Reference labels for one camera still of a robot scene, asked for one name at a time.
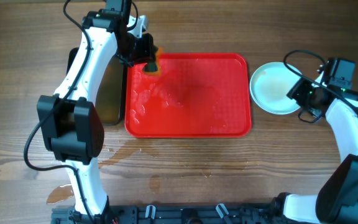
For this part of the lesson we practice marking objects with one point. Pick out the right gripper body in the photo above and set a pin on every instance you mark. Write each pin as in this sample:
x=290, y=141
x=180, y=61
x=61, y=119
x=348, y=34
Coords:
x=304, y=93

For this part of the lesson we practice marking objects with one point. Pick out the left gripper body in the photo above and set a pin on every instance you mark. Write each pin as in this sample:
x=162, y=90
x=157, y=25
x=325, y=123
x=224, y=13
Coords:
x=135, y=50

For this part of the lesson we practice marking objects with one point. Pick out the green orange sponge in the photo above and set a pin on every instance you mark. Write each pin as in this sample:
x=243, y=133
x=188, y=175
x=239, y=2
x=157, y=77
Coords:
x=153, y=68

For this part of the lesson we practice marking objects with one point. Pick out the light blue plate top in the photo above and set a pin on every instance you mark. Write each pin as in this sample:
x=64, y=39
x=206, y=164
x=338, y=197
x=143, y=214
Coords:
x=269, y=86

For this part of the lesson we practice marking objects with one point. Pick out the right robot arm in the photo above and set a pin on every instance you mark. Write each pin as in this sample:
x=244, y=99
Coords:
x=333, y=99

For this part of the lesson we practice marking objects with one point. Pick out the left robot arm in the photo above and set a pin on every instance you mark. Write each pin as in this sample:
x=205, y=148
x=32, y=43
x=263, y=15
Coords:
x=68, y=120

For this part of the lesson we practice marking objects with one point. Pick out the black water tray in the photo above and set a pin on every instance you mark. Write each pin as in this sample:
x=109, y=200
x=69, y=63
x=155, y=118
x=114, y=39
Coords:
x=110, y=99

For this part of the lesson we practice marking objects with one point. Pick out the red plastic tray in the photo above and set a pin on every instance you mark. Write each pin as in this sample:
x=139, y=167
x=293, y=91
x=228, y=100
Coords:
x=196, y=95

